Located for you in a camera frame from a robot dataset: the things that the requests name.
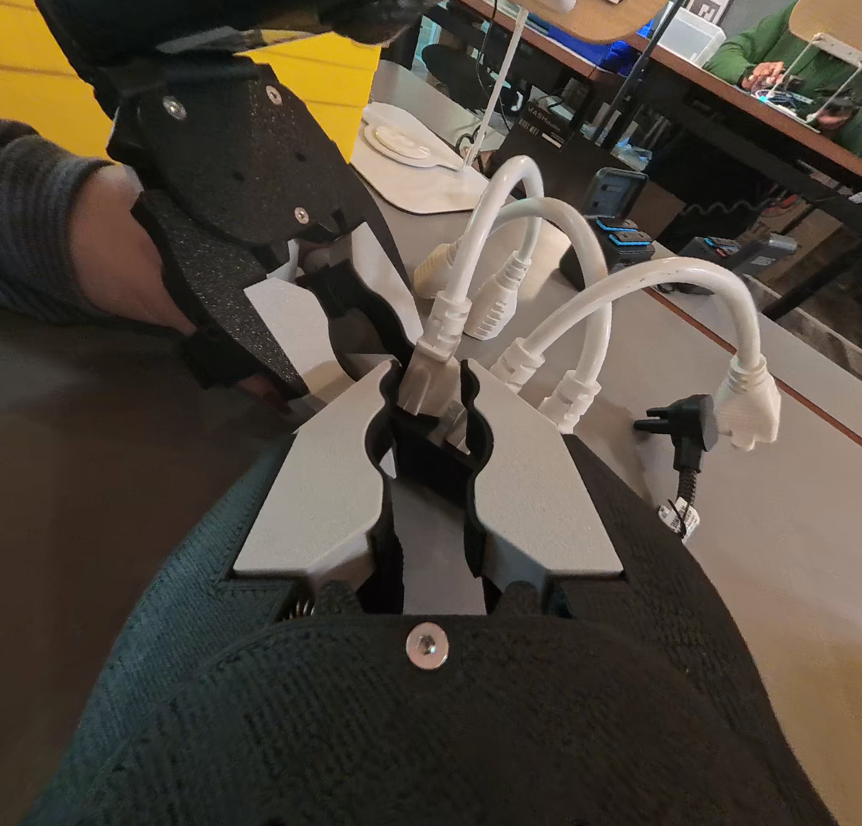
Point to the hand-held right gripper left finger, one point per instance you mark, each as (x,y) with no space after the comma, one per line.
(316,502)

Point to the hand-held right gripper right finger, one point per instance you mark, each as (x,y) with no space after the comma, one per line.
(545,502)

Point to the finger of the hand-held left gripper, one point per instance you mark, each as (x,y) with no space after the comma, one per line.
(296,327)
(377,260)

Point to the black power strip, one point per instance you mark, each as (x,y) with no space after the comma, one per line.
(431,475)

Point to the person's left forearm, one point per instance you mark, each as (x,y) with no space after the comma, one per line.
(40,219)

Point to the person's left hand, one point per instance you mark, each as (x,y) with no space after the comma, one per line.
(114,246)

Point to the yellow cabinet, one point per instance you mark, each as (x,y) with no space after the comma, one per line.
(316,91)

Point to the white round pad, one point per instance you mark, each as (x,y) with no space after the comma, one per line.
(411,144)

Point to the black box white print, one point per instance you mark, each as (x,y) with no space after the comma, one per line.
(539,132)

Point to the black chair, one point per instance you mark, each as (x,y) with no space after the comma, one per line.
(458,68)

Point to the black battery charger blue trim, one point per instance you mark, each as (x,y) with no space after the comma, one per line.
(616,196)

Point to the blue storage bin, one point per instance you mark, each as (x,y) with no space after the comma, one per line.
(619,54)

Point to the dark grey charger device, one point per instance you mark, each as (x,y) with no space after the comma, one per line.
(754,260)

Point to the wooden instruction board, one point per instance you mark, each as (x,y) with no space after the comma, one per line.
(606,23)

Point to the translucent white container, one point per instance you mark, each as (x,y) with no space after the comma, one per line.
(690,38)

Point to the wooden desk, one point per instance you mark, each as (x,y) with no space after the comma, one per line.
(741,102)

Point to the plain wooden board stand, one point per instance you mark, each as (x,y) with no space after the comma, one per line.
(828,4)

